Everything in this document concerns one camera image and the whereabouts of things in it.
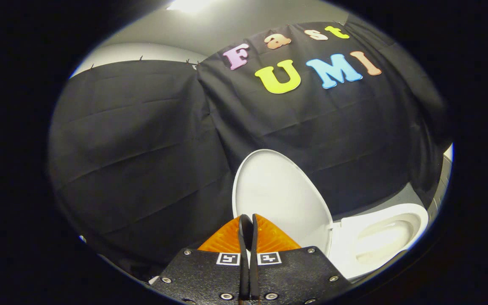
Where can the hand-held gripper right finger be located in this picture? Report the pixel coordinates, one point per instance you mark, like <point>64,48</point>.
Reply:
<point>295,275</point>

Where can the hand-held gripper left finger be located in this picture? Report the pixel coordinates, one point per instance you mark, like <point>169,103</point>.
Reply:
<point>206,277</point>

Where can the white toilet lid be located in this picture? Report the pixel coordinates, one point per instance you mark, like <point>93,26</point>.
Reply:
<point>282,199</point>

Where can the white toilet with tank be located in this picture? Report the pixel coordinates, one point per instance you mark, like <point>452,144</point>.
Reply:
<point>379,245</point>

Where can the black backdrop cloth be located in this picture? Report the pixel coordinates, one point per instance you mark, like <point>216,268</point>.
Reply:
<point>151,161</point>

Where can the large ceiling light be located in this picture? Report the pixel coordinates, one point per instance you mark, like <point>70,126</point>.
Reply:
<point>189,4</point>

